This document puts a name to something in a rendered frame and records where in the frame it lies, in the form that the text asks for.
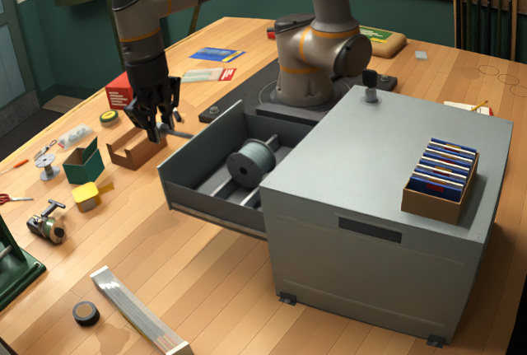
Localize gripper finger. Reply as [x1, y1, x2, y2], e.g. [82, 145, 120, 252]
[124, 98, 162, 145]
[157, 96, 183, 126]

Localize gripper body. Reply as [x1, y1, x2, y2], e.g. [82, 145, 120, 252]
[124, 51, 182, 111]

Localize grey drawer handle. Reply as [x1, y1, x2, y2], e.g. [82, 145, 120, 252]
[156, 122, 195, 141]

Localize grey cabinet drawer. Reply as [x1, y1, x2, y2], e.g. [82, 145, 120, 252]
[156, 99, 320, 243]

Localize green open cardboard box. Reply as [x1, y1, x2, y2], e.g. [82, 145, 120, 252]
[62, 136, 106, 185]

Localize spool of clear line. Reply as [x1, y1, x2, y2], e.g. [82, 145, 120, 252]
[226, 138, 277, 189]

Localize grey empty spool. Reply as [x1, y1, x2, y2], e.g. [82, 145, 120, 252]
[34, 152, 62, 182]

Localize green machine stand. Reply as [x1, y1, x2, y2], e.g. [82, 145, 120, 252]
[0, 213, 47, 311]

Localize grey lock cylinder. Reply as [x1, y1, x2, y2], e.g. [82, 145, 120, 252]
[361, 86, 383, 105]

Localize grey storage cabinet body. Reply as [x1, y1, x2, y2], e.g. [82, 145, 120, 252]
[259, 85, 515, 348]

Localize red box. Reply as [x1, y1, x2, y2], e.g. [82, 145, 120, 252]
[104, 71, 135, 111]

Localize yellow green tape roll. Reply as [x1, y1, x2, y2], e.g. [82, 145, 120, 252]
[99, 109, 121, 128]

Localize red white packet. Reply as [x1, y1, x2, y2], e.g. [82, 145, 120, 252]
[180, 67, 239, 84]

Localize blue leaflet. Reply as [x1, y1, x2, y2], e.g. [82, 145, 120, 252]
[188, 46, 247, 63]

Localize clear plastic bag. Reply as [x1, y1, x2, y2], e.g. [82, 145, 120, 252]
[57, 122, 94, 151]

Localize tan floor mat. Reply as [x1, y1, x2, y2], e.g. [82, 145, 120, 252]
[42, 94, 88, 114]

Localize yellow small box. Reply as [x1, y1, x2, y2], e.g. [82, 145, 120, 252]
[71, 181, 114, 213]

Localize metal snap clip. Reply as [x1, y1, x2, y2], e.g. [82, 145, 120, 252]
[33, 139, 59, 161]

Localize green framed door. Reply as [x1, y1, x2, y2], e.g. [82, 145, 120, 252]
[0, 0, 41, 126]

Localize black fishing reel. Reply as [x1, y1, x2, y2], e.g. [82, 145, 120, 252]
[26, 199, 68, 245]

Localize black tape roll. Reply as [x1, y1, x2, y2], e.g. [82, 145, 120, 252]
[72, 301, 101, 329]

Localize tan pad with green label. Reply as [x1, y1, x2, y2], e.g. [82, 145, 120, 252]
[357, 25, 408, 59]

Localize cardboard box of blue cards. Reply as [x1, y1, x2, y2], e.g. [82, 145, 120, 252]
[400, 137, 481, 226]

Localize white notepad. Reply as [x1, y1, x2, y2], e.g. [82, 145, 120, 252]
[443, 100, 495, 117]

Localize fishing rod rack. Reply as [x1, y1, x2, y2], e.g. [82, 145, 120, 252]
[452, 0, 527, 63]

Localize orange handled tool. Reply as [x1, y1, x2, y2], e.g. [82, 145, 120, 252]
[0, 158, 30, 175]

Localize red handled scissors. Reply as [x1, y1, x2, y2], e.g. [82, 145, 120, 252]
[0, 192, 35, 207]

